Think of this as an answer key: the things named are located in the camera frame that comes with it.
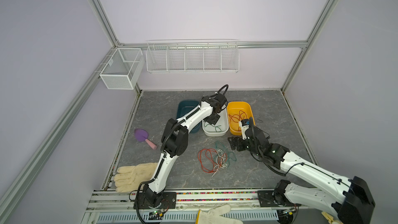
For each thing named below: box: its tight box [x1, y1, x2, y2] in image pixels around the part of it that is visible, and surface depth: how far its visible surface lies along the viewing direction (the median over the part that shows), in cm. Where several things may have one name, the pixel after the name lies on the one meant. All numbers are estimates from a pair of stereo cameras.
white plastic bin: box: [202, 104, 230, 137], surface depth 99 cm
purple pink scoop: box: [134, 128, 158, 150], surface depth 99 cm
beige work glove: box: [114, 162, 160, 193], surface depth 82 cm
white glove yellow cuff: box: [195, 204, 244, 224], surface depth 71 cm
